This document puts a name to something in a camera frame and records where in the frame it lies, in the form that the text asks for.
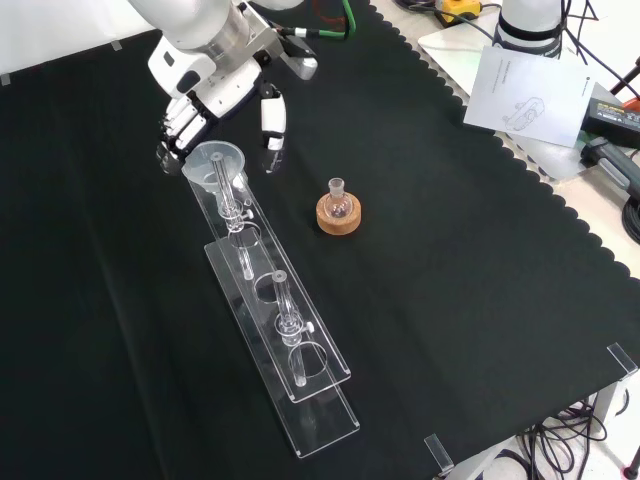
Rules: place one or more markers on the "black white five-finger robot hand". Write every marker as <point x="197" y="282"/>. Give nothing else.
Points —
<point x="210" y="85"/>

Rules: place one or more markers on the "translucent plastic funnel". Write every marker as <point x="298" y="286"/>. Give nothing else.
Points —
<point x="200" y="167"/>

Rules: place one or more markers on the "clear acrylic funnel stand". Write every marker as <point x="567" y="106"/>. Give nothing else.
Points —
<point x="320" y="425"/>

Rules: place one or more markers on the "clear cloth clip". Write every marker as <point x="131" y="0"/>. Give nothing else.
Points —
<point x="438" y="452"/>
<point x="116" y="45"/>
<point x="5" y="79"/>
<point x="622" y="360"/>

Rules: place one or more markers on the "small glass round-bottom flask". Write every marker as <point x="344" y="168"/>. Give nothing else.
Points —
<point x="337" y="206"/>

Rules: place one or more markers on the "yellow stop button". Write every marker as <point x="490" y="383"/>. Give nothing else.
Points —
<point x="460" y="7"/>

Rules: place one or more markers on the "black table cloth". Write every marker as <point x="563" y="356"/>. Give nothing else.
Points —
<point x="450" y="275"/>

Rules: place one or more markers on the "white printed paper sheet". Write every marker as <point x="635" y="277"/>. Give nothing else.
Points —
<point x="525" y="80"/>

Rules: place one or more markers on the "black power adapter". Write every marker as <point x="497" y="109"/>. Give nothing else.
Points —
<point x="610" y="112"/>

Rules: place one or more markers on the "white table leg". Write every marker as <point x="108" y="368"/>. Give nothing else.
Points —
<point x="607" y="410"/>

